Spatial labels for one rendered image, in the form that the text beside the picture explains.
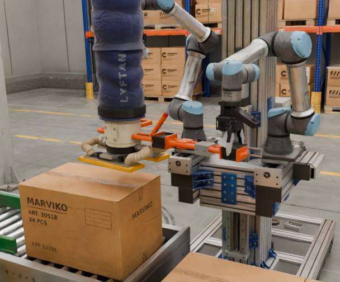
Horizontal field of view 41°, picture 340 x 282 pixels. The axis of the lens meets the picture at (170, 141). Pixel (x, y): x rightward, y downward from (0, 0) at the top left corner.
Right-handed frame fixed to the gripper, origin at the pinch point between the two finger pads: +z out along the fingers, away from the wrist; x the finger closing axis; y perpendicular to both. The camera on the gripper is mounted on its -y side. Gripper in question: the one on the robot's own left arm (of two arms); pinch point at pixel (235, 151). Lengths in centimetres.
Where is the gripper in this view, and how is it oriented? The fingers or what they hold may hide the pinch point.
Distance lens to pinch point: 181.6
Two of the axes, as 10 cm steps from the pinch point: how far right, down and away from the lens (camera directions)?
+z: 0.2, 9.7, 2.5
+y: -8.0, -1.3, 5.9
